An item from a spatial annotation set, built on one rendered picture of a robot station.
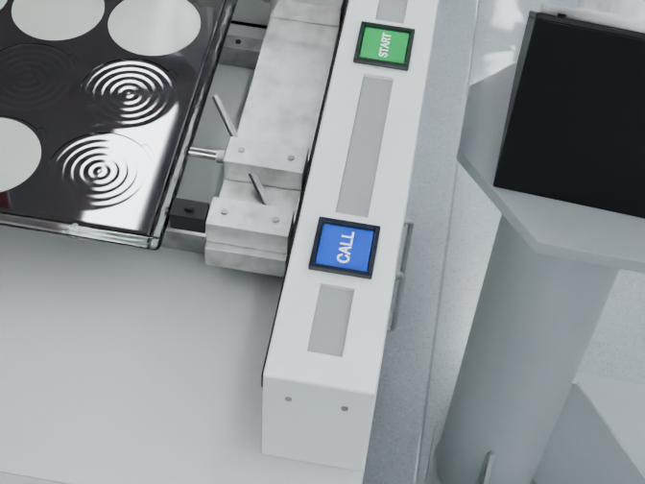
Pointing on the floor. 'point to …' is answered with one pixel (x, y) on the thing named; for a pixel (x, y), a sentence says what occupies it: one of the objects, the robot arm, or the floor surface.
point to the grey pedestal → (538, 335)
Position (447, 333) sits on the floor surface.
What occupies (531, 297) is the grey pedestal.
